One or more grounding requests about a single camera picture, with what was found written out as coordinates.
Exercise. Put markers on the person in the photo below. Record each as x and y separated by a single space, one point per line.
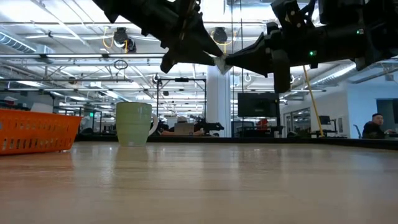
182 119
373 129

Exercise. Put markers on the green white sweetener packet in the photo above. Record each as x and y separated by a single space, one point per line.
221 63

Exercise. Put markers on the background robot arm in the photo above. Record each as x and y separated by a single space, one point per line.
208 126

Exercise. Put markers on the red background object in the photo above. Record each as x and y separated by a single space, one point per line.
262 122

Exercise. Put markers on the orange plastic basket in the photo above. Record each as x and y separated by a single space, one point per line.
37 130

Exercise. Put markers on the grey laptop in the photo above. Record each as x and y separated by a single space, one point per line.
184 129

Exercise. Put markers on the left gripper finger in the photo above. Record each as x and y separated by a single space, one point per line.
186 58
200 40

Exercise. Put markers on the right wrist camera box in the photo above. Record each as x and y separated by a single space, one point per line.
342 11

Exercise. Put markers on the background black station frame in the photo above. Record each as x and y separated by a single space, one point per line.
182 79

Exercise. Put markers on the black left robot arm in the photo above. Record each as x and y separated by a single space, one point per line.
118 7

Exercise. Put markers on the small desk monitor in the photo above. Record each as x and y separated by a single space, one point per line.
325 120

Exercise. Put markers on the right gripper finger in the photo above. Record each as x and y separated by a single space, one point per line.
255 66
261 49

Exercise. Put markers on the green ceramic mug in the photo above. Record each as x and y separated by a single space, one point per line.
133 124

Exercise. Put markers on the white box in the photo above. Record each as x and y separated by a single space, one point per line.
42 108

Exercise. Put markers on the silver ventilation duct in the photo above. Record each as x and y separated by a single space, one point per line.
339 74
15 43

